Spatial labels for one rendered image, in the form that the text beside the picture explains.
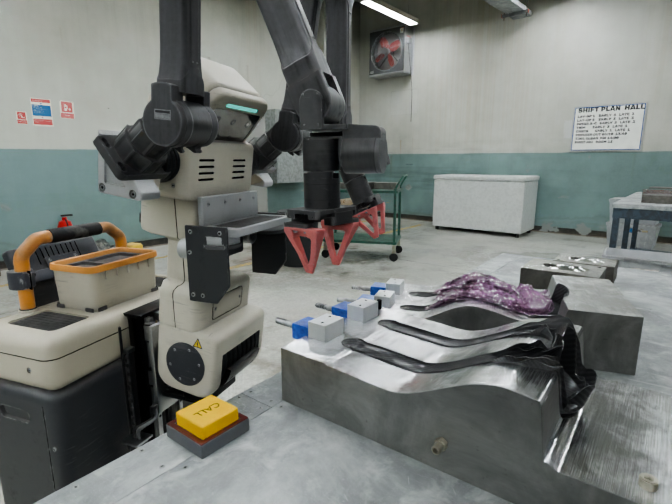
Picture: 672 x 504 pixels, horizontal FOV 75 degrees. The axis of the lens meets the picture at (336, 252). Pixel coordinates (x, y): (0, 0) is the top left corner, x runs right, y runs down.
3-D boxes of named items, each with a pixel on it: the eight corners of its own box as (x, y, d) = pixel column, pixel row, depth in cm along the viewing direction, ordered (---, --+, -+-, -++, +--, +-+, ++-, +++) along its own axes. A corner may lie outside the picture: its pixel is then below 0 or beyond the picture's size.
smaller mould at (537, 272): (518, 290, 129) (520, 267, 128) (531, 279, 141) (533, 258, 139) (596, 303, 117) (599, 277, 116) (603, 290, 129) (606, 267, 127)
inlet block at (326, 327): (267, 338, 78) (266, 309, 77) (287, 329, 82) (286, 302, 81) (325, 357, 70) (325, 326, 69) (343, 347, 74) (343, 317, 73)
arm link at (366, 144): (320, 96, 70) (298, 89, 62) (390, 92, 66) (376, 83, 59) (322, 172, 73) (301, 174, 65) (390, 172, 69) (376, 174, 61)
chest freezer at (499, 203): (535, 232, 732) (540, 175, 713) (520, 238, 674) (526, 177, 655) (450, 224, 826) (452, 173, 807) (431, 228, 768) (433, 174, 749)
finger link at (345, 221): (360, 264, 73) (360, 209, 71) (334, 273, 68) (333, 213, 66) (328, 260, 77) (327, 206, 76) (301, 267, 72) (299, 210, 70)
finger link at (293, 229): (345, 269, 70) (345, 211, 68) (317, 279, 64) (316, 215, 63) (313, 264, 74) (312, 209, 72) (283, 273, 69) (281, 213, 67)
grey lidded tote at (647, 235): (602, 245, 622) (605, 222, 615) (609, 241, 652) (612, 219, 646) (654, 251, 582) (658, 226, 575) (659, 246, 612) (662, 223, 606)
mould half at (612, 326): (364, 337, 94) (365, 288, 92) (391, 301, 118) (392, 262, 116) (635, 375, 78) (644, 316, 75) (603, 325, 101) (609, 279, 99)
